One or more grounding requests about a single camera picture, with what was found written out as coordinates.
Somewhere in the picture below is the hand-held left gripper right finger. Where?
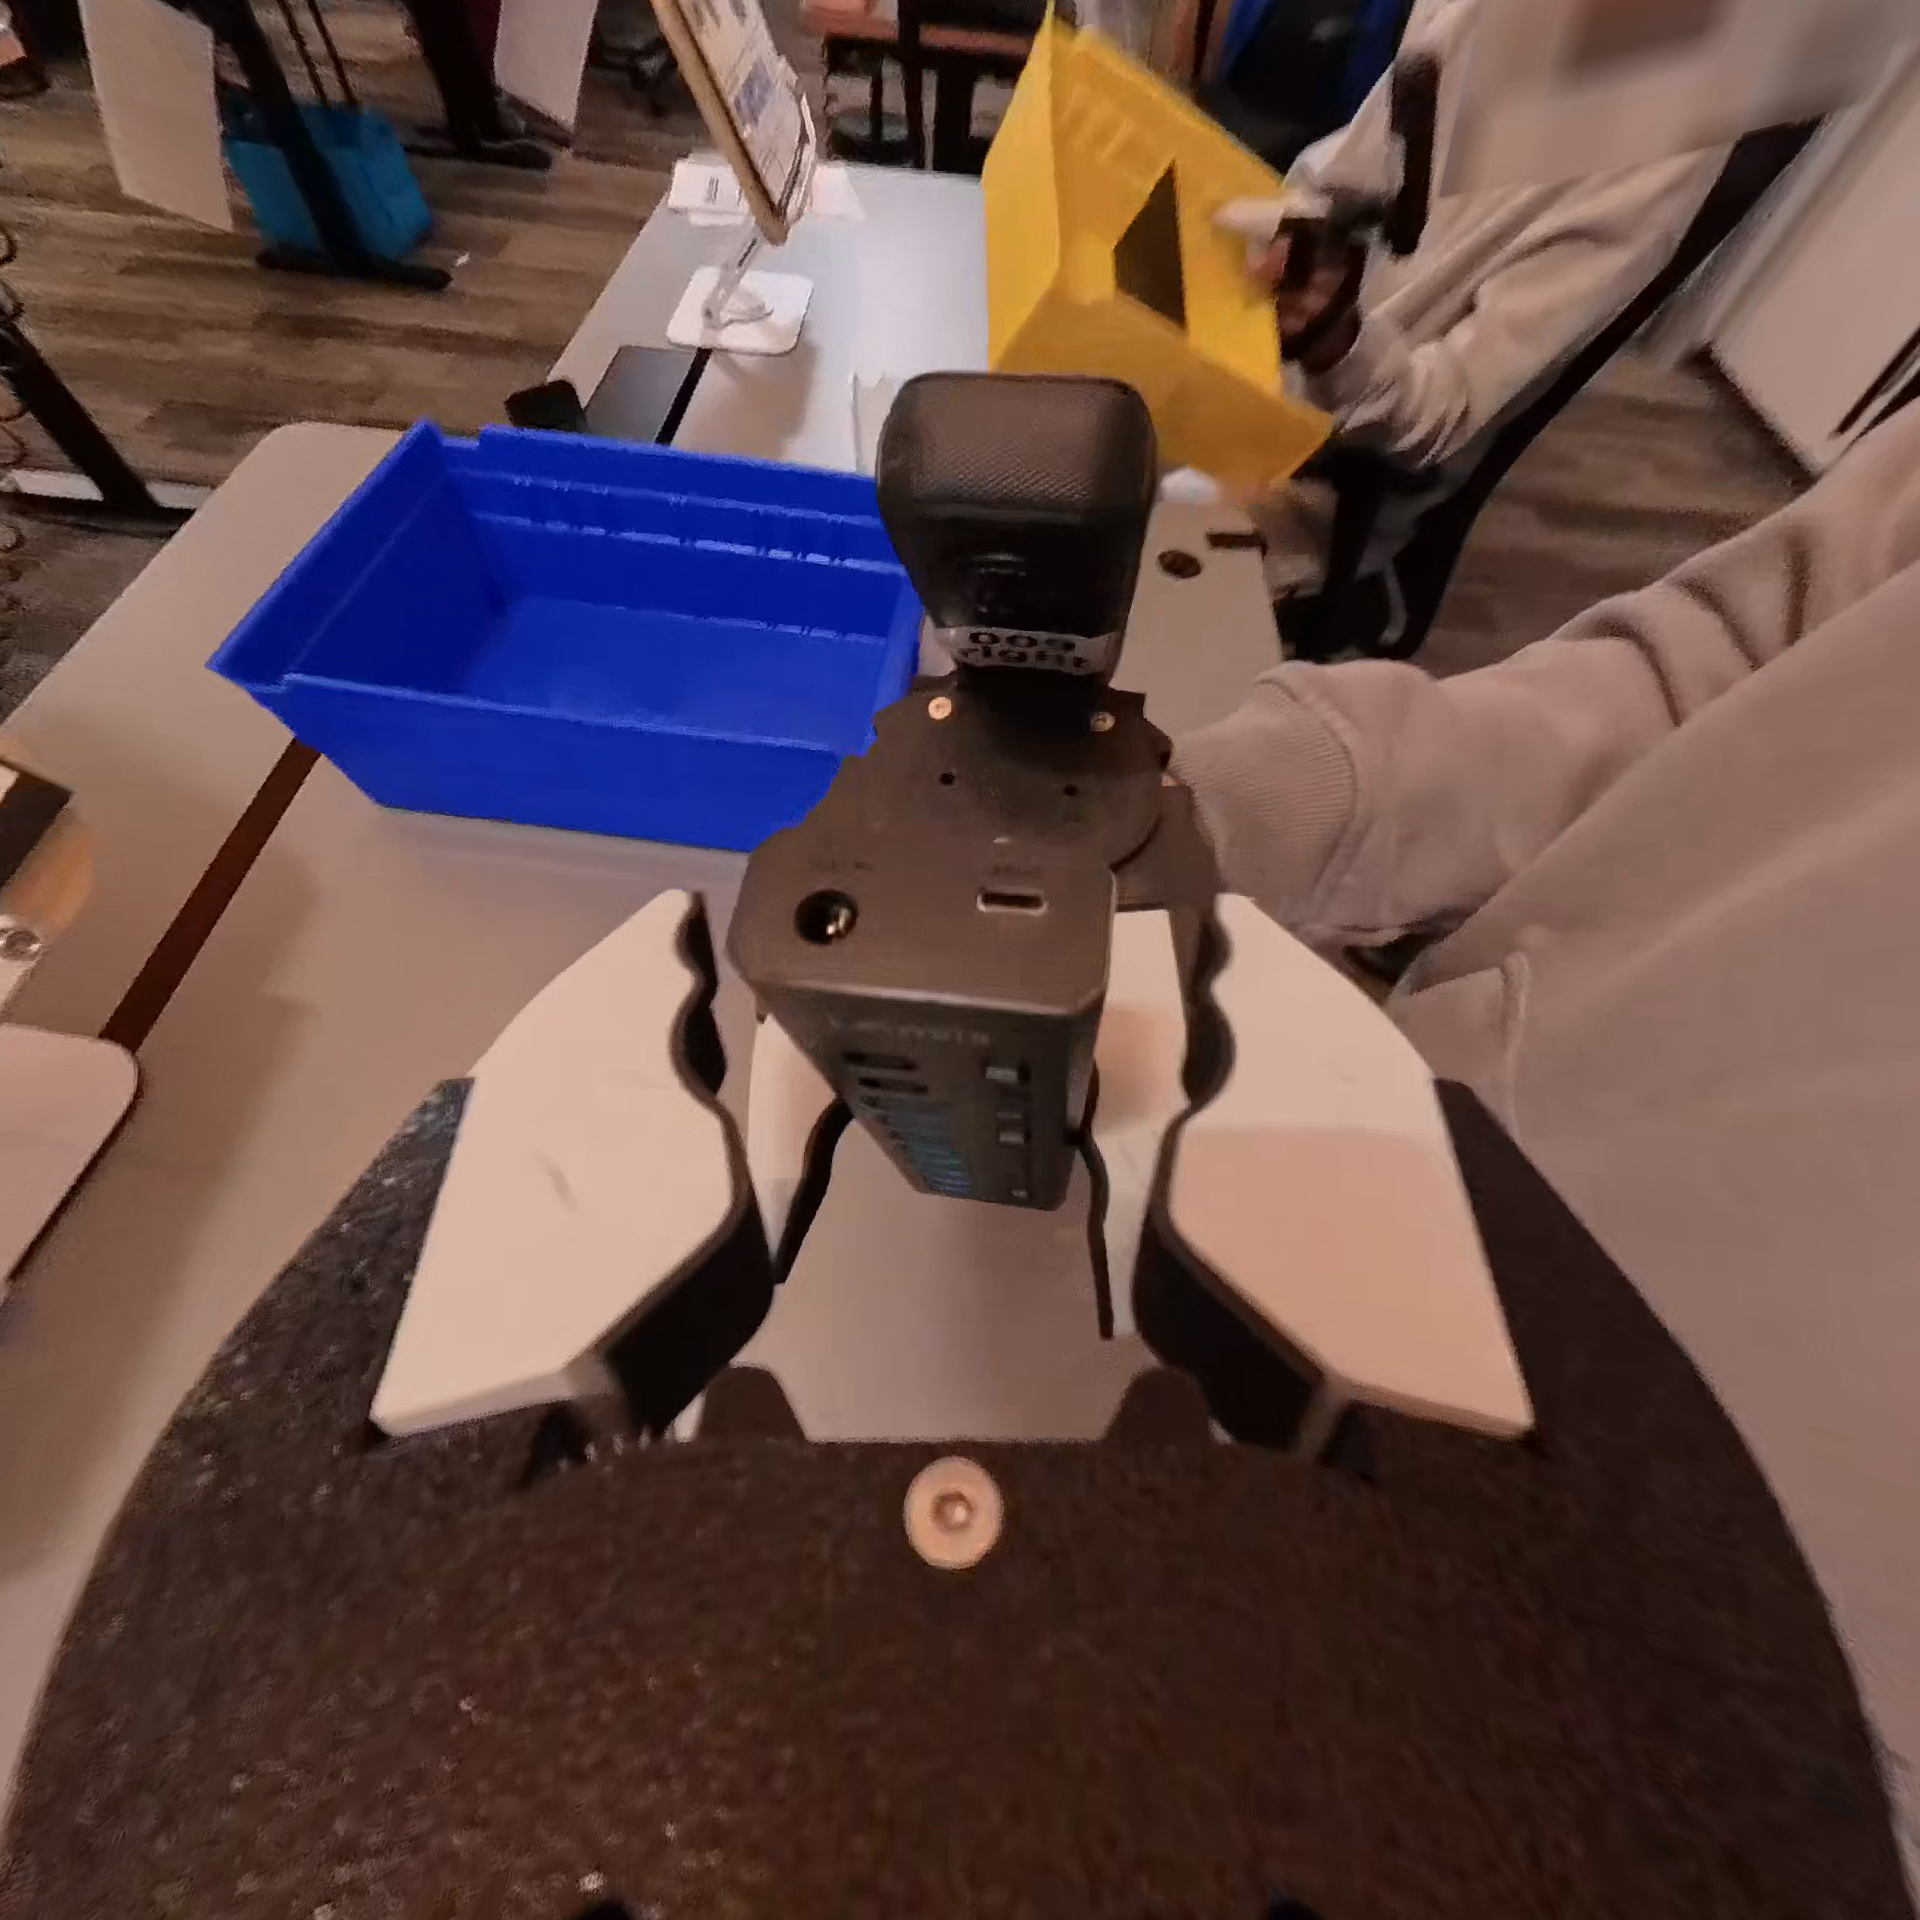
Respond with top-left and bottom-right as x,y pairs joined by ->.
1128,891 -> 1535,1453

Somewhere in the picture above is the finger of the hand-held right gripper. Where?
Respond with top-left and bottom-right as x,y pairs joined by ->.
745,1024 -> 850,1288
1077,906 -> 1194,1338

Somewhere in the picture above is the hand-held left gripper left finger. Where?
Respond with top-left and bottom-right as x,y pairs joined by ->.
367,888 -> 776,1442

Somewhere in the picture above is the black usb hub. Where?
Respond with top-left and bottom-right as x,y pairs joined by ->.
727,839 -> 1120,1213

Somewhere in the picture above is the person's right forearm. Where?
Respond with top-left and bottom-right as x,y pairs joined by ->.
1168,427 -> 1920,992

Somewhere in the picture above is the person's grey hoodie torso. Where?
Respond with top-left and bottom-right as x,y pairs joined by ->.
1341,809 -> 1920,1847

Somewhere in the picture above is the blue plastic bin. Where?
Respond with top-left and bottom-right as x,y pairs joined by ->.
208,416 -> 927,856

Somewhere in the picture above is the black tablet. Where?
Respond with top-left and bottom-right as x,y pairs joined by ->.
583,345 -> 710,447

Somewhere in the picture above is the yellow plastic bin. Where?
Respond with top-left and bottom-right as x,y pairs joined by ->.
983,11 -> 1337,483

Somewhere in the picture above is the wooden document stand white base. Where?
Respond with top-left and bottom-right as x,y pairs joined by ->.
649,0 -> 822,357

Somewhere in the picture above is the white board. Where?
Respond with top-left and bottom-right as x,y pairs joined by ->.
492,0 -> 601,134
78,0 -> 237,233

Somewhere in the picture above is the blue bag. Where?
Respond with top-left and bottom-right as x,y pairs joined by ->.
221,95 -> 436,259

